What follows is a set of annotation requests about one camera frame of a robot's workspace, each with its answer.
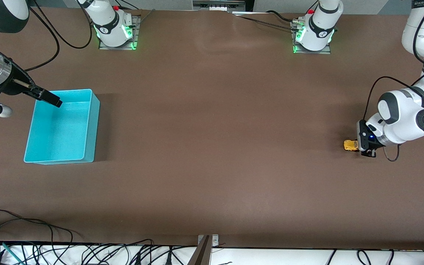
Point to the grey power strip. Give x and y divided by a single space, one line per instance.
219 4

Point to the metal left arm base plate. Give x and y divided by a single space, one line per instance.
326 52

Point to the grey metal mounting bracket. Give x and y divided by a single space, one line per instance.
215 240

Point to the turquoise plastic bin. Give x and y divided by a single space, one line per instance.
59 129

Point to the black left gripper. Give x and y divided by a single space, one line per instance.
362 133

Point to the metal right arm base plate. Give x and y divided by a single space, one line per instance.
135 33

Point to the yellow beetle toy car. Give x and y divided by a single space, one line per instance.
350 145

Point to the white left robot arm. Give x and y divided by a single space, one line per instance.
403 121

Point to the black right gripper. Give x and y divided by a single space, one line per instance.
16 85

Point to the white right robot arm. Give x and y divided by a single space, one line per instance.
109 25

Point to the grey metal bar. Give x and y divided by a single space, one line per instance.
201 254

